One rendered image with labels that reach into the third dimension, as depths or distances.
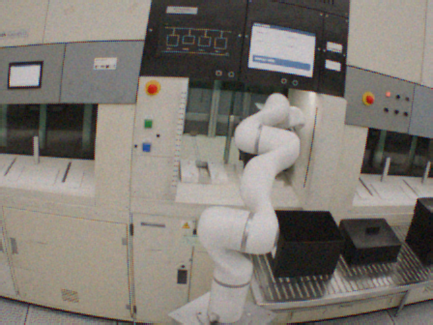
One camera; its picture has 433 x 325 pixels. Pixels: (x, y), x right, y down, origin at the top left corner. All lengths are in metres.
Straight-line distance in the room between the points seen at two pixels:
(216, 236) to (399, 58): 1.32
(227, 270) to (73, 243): 1.04
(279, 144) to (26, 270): 1.53
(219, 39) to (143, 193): 0.73
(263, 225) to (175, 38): 0.88
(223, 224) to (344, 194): 1.04
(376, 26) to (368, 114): 0.46
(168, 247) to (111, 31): 1.03
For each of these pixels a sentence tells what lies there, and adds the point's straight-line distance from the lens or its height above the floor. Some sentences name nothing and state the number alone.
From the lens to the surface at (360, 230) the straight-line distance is 2.15.
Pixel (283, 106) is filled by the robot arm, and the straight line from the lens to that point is 1.73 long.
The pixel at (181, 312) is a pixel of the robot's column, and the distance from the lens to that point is 1.62.
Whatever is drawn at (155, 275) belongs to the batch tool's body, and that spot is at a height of 0.45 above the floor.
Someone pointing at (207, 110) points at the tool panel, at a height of 1.01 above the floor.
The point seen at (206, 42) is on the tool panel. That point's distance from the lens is 1.93.
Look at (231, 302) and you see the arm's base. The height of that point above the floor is 0.88.
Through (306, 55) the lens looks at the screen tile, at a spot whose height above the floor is 1.57.
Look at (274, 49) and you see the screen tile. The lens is 1.99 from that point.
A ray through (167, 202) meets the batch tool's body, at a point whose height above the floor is 0.86.
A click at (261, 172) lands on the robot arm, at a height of 1.25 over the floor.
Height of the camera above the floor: 1.81
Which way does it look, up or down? 21 degrees down
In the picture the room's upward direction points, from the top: 7 degrees clockwise
